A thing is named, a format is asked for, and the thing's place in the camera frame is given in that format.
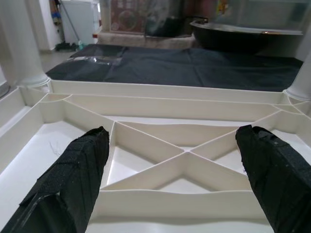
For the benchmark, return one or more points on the white plastic children table top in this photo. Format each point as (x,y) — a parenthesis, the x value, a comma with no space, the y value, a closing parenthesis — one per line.
(155,109)

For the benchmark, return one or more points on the black floor mop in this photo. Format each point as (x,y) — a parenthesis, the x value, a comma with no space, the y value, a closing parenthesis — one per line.
(64,46)

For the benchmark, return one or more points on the crumpled clear tape strip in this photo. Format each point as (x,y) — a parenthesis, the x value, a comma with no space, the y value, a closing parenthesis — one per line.
(97,59)

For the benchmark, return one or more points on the white household appliance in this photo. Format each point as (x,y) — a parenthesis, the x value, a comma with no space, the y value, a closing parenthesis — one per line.
(77,19)

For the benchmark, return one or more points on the white plastic table leg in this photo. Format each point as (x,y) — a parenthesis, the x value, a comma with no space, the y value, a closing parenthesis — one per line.
(301,85)
(19,48)

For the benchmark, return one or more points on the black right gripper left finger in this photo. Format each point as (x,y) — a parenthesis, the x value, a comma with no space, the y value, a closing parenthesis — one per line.
(65,184)

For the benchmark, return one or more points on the beige patterned bench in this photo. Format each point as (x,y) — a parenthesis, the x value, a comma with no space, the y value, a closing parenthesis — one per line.
(121,40)

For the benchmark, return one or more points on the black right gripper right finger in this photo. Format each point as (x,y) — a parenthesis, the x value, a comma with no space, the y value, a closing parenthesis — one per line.
(279,184)

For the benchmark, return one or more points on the grey clear plastic container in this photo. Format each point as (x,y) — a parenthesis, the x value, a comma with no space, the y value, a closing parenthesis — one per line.
(267,12)

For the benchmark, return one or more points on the orange-lidded clear storage box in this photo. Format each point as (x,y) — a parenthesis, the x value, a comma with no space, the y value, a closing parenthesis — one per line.
(126,17)

